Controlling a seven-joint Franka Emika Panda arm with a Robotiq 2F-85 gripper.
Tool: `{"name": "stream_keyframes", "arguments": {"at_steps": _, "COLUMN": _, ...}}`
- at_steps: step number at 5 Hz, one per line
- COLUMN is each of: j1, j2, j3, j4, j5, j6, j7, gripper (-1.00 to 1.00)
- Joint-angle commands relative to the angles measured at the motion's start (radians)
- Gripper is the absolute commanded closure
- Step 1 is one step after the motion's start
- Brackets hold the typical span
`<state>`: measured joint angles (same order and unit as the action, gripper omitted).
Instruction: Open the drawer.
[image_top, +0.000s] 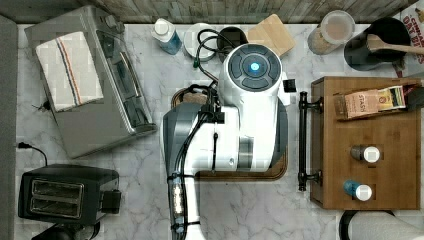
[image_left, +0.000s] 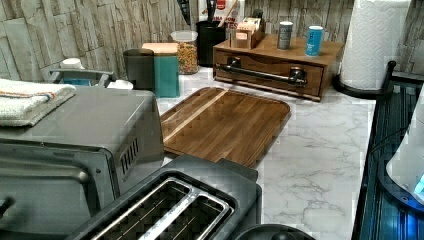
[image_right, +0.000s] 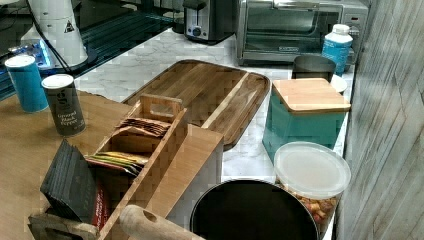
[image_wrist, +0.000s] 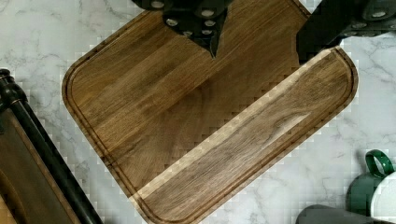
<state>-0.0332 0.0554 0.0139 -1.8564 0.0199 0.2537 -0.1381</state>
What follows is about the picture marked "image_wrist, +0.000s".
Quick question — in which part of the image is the dark grey cup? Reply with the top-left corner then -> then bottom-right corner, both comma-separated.
295,204 -> 394,224

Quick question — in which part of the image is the black drawer handle bar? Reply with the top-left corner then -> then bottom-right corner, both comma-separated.
1,69 -> 103,224

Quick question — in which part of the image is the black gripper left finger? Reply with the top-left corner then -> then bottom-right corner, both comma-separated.
132,0 -> 233,58

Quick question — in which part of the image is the white mug green handle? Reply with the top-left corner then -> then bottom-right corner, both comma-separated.
346,149 -> 396,222

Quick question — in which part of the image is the wooden cutting board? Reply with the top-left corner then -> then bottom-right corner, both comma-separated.
63,0 -> 358,224

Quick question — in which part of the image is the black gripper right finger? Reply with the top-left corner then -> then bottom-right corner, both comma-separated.
296,0 -> 396,64

